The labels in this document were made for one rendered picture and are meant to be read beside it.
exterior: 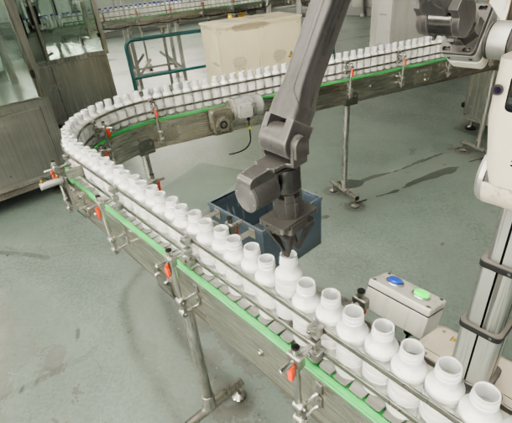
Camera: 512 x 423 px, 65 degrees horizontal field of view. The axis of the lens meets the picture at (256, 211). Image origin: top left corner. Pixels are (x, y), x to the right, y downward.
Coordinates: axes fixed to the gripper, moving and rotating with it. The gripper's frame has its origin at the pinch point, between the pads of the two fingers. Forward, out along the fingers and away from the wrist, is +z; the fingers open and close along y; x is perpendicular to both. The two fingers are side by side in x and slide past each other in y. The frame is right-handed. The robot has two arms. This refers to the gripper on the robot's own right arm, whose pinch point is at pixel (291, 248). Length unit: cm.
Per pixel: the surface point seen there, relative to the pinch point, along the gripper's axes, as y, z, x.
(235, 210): -36, 37, -69
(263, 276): 4.2, 7.9, -5.3
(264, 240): -25, 31, -39
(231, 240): 1.8, 5.9, -19.2
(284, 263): 2.7, 2.0, 0.2
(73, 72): -136, 53, -529
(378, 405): 5.7, 21.0, 25.5
